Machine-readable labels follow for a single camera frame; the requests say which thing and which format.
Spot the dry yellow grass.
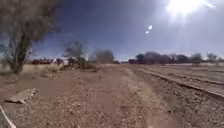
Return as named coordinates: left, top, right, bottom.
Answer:
left=0, top=63, right=69, bottom=77

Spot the brown gravel dirt track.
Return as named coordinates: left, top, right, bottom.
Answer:
left=0, top=63, right=224, bottom=128

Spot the railway track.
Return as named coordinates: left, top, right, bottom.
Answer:
left=136, top=64, right=224, bottom=100

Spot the grey bush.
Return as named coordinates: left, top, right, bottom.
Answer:
left=94, top=49, right=115, bottom=65

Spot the flat stone slab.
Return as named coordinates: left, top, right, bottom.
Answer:
left=4, top=87, right=38, bottom=105

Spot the thin green tree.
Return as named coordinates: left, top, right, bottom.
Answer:
left=62, top=39, right=87, bottom=70

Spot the distant row of trees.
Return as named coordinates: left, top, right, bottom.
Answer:
left=127, top=51, right=224, bottom=66

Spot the large bare tree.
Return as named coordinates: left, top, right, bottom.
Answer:
left=0, top=0, right=63, bottom=75

